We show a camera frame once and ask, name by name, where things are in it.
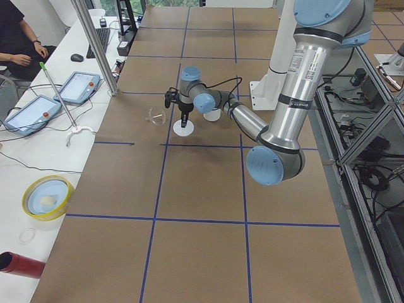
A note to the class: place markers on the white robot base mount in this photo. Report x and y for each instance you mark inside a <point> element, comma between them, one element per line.
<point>265,93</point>

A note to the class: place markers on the yellow tape roll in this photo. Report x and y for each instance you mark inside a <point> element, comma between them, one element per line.
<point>47,198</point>

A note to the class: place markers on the white enamel mug blue rim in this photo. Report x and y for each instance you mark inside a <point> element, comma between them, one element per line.
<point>213,115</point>

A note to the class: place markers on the black computer mouse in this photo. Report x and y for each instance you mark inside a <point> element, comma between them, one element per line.
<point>76,58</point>

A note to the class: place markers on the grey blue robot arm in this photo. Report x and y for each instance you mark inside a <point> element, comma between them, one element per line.
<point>322,26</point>

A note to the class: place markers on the blue teach pendant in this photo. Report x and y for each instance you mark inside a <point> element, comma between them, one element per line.
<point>33,116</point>
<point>79,87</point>

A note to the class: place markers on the black box device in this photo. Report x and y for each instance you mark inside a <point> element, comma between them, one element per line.
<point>123,48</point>

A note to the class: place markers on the far blue teach pendant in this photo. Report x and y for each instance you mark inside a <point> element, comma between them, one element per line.
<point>79,87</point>

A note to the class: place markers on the seated person black shirt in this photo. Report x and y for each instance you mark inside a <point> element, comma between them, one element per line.
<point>21,51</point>

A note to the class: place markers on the white ceramic lid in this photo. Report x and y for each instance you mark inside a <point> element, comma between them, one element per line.
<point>183,131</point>

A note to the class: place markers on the red cylinder tube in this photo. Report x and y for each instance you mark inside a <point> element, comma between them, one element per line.
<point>16,264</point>

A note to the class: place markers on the near blue teach pendant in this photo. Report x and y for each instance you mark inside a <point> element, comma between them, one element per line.
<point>33,116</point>

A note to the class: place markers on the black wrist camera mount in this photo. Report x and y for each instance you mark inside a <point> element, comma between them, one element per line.
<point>171,97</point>

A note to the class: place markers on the white curved clamp piece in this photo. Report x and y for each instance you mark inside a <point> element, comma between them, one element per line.
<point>77,130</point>

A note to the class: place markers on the metal rod green tip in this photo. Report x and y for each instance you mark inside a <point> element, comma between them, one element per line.
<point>44,69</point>

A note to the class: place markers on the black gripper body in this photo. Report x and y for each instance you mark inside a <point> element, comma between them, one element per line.
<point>184,108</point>

